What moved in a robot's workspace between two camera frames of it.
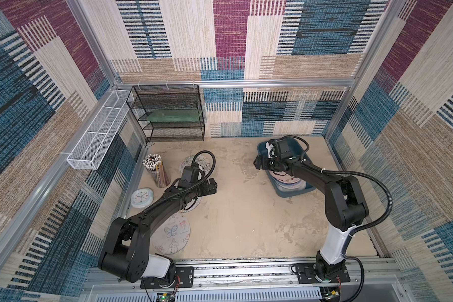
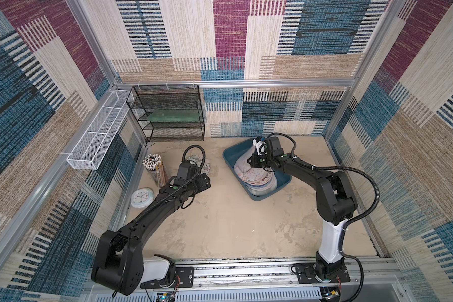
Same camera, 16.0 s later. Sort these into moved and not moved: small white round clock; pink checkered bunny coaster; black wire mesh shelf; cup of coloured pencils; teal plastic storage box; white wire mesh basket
Moved: pink checkered bunny coaster; teal plastic storage box
Not moved: cup of coloured pencils; small white round clock; black wire mesh shelf; white wire mesh basket
